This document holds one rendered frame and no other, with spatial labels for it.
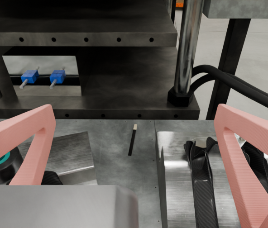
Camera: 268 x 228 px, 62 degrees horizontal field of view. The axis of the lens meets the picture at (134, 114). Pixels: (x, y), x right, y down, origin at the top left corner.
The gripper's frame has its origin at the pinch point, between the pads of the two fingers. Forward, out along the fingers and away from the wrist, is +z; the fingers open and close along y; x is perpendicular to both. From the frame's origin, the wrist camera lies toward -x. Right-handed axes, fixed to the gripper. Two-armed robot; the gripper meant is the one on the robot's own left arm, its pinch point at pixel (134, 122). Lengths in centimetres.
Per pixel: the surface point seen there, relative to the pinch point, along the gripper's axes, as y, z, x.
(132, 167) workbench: 1, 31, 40
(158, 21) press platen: -9, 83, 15
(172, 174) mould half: -7.2, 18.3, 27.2
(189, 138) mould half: -15, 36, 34
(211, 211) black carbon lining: -13.8, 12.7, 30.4
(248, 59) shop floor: -160, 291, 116
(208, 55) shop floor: -107, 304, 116
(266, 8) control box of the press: -46, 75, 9
